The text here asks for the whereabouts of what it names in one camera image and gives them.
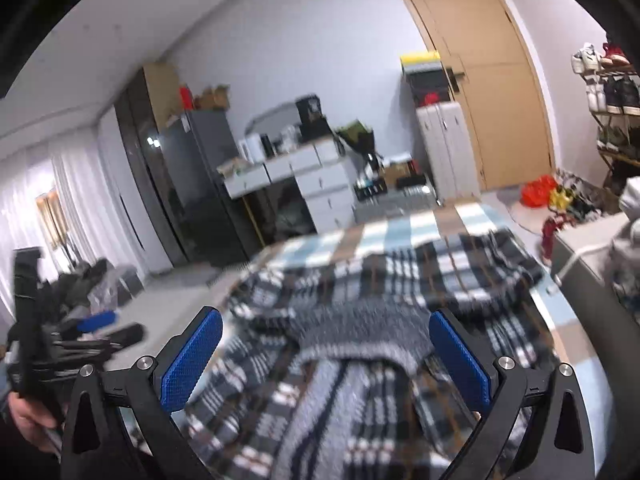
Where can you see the pile of shoes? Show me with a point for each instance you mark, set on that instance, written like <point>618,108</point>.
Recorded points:
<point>562,200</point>

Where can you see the white electric kettle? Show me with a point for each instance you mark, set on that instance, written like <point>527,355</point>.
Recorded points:
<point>250,149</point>

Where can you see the grey stool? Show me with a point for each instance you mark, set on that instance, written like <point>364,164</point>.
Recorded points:
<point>132,285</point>

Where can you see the person's left hand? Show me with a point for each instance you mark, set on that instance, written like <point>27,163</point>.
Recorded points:
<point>30,420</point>

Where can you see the wooden door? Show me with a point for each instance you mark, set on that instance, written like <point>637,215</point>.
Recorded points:
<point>500,110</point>

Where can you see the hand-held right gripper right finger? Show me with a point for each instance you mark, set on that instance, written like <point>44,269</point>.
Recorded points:
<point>460,360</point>

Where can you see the wooden shoe rack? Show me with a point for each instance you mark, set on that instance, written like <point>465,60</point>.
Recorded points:
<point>600,127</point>

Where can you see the red paper bag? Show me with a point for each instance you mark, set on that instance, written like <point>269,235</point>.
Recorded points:
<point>186,98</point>

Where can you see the pile of clothes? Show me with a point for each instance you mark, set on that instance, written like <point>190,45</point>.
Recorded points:
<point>630,240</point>

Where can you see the white hard suitcase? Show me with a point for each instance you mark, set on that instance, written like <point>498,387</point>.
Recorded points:
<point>447,150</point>

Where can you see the checkered blanket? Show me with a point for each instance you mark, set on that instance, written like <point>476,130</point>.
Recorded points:
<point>400,230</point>

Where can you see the grey refrigerator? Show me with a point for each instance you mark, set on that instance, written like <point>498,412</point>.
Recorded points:
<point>200,185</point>

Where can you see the shoe rack with shoes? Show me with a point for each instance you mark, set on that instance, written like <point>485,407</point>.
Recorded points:
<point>612,95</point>

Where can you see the dark glass wardrobe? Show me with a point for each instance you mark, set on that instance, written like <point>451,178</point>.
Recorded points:
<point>145,185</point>

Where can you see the white curtain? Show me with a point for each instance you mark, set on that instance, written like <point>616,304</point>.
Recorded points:
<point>75,200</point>

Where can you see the red plastic bag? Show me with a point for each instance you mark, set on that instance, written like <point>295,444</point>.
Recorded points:
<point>537,191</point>

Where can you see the yellow lid shoe box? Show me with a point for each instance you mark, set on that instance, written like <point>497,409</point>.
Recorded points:
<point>420,60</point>

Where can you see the plaid fleece jacket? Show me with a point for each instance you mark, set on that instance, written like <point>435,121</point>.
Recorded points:
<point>350,320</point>

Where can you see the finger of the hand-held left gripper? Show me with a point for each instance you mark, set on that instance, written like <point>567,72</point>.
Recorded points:
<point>97,321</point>
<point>122,336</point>

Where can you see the silver hard suitcase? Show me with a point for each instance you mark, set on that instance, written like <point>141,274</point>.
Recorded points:
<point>400,195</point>

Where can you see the white desk with drawers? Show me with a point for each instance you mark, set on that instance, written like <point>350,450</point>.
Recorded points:
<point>320,180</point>

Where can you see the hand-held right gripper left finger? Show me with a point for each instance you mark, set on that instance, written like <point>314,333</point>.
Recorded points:
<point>192,360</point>

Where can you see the open cardboard box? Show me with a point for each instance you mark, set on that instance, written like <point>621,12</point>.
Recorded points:
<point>212,97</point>

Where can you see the grey door mat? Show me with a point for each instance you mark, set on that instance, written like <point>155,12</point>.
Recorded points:
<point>527,220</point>

